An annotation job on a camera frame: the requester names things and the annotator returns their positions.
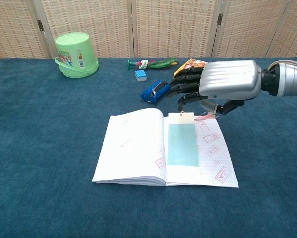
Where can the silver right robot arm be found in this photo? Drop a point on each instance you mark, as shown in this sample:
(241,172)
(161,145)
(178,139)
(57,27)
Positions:
(289,79)

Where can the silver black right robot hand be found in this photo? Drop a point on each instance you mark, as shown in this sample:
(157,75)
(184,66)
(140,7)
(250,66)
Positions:
(230,79)

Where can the blue felt table cover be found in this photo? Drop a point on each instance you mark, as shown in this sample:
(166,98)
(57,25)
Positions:
(51,148)

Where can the yellow cover notebook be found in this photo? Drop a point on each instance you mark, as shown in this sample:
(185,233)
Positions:
(128,148)

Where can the yellow curry box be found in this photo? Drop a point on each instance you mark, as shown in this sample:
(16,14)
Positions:
(188,66)

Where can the green plastic bucket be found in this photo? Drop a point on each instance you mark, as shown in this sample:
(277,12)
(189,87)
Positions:
(74,52)

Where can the black metal hinge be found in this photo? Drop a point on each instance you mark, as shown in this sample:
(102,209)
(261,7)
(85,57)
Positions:
(40,25)
(219,19)

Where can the blue white eraser block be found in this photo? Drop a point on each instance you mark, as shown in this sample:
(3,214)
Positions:
(140,75)

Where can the blue tissue pack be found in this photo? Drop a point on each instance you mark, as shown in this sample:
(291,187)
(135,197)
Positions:
(148,95)

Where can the green feather shuttlecock toy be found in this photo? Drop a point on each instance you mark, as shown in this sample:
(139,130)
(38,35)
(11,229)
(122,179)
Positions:
(160,63)

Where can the bamboo folding screen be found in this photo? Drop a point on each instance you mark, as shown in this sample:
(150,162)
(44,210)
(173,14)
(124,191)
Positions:
(173,24)

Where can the teal white bookmark pink tassel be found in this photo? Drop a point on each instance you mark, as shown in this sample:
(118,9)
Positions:
(183,146)

